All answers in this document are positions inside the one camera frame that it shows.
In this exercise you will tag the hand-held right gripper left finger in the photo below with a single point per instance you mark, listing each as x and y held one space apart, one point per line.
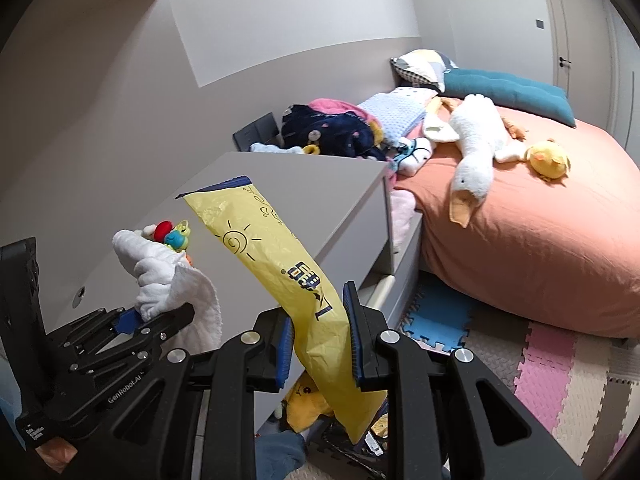
286 355

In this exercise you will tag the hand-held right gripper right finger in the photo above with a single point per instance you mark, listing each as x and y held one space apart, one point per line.
351 340

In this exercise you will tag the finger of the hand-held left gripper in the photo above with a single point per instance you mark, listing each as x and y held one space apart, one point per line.
127 320
170 322

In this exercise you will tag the white quilted towel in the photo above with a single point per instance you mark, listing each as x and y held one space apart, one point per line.
160 275

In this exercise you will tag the yellow snack packet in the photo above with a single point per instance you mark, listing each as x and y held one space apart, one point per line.
280 260

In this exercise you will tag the yellow plush toy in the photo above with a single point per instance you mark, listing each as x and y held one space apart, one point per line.
307 400

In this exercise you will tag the silver desk grommet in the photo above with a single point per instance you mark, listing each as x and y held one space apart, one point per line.
78 296

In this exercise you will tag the teal and yellow toy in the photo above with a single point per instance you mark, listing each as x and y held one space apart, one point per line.
177 237

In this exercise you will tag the red toy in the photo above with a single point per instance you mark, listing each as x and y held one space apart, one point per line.
161 230

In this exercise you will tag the blue grey cloth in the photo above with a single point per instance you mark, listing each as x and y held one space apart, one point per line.
280 455

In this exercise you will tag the pale pink cloth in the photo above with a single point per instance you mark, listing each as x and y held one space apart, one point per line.
400 215

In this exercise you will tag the grey desk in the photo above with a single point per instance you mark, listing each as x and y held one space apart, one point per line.
280 167

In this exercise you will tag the pastel foam puzzle floor mat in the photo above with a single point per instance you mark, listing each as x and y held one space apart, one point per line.
545 375

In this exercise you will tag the white blue plush toy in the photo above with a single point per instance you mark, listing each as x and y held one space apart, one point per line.
417 152

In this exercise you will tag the small white cloth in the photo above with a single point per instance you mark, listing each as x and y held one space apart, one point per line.
272 148

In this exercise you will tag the navy patterned blanket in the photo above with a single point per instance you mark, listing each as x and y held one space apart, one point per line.
330 135

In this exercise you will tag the bed with orange sheet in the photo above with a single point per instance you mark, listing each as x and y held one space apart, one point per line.
540 250

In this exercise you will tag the light blue blanket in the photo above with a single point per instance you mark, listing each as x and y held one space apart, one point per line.
395 110

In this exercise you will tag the white goose plush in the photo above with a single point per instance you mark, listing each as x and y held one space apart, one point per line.
475 130

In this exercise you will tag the yellow duck plush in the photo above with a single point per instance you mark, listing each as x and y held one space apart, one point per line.
547 160

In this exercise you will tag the checkered pillow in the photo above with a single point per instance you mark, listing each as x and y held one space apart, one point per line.
420 67

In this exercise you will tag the teal cushion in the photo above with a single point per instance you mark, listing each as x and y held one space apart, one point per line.
505 87

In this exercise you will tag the grey door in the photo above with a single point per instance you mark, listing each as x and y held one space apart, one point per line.
585 35

